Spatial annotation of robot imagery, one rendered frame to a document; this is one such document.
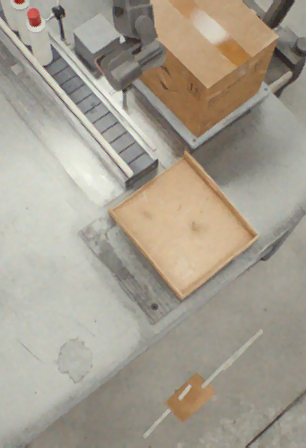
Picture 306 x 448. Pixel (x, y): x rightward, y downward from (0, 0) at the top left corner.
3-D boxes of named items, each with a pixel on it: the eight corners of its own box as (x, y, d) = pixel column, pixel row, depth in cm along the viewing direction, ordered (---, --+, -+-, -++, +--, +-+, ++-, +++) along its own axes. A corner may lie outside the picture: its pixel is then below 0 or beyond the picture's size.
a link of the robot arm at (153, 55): (173, 58, 124) (159, 34, 122) (147, 76, 123) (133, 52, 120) (158, 58, 130) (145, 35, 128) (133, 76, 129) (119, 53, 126)
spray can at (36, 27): (31, 57, 173) (18, 11, 154) (46, 48, 175) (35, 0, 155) (41, 69, 172) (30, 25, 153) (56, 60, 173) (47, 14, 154)
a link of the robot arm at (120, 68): (149, 12, 117) (127, 8, 123) (102, 44, 114) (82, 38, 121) (172, 64, 124) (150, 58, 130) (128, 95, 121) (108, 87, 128)
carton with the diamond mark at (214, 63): (127, 67, 177) (126, 8, 151) (189, 24, 182) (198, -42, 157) (197, 139, 170) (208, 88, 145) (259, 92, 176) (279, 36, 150)
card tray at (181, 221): (108, 212, 165) (107, 206, 161) (184, 156, 171) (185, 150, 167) (181, 300, 158) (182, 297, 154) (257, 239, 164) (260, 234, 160)
